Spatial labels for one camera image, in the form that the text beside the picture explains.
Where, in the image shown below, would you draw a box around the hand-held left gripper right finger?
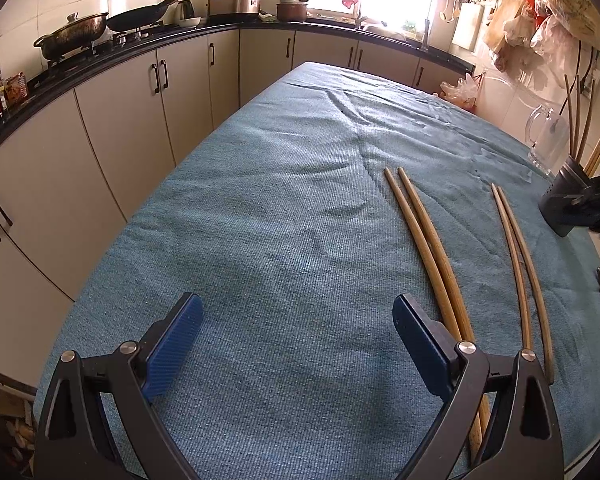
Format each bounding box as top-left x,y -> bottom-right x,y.
390,294 -> 566,480

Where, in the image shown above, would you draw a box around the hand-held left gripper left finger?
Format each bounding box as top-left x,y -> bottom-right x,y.
32,292 -> 204,480

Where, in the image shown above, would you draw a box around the dark grey perforated chopstick holder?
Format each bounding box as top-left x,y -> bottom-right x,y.
538,155 -> 600,238

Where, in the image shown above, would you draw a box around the long thick wooden chopsticks pair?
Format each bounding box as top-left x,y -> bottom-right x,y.
382,167 -> 483,463

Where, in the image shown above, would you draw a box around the dark brown chopsticks pair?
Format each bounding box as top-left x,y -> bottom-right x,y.
498,186 -> 556,386

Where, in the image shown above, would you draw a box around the clear glass mug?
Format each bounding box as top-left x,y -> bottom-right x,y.
525,104 -> 571,177

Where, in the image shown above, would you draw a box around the blue tablecloth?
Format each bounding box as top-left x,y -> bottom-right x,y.
32,61 -> 600,480

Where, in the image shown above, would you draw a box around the plastic bag with orange contents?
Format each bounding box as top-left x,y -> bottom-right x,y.
440,72 -> 483,111

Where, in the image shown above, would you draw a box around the cardboard clutter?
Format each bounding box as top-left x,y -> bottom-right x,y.
0,375 -> 36,480

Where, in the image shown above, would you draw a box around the hanging plastic bags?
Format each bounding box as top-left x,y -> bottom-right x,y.
482,0 -> 600,72

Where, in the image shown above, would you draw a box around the white cutting board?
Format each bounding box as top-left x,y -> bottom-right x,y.
451,2 -> 483,51

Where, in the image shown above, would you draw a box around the white kitchen cabinets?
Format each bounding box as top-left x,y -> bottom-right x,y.
0,27 -> 476,376

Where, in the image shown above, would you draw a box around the black kitchen countertop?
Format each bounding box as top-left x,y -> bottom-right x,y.
0,12 -> 476,171

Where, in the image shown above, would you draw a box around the red seasoning packet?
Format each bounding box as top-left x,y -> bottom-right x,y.
5,72 -> 29,107

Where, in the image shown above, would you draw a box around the gas stove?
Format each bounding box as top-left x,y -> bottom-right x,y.
45,22 -> 181,67

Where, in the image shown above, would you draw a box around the steel wok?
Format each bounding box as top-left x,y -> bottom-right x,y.
34,11 -> 110,59

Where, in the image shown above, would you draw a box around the black frying pan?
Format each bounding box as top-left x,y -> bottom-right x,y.
106,0 -> 193,32

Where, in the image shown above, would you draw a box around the silver rice cooker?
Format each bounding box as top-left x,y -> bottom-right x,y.
207,0 -> 262,24

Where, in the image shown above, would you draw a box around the brown cooking pot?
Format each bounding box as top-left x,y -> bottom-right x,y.
276,0 -> 310,23

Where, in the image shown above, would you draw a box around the black power cable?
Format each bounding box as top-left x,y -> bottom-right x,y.
574,40 -> 597,93

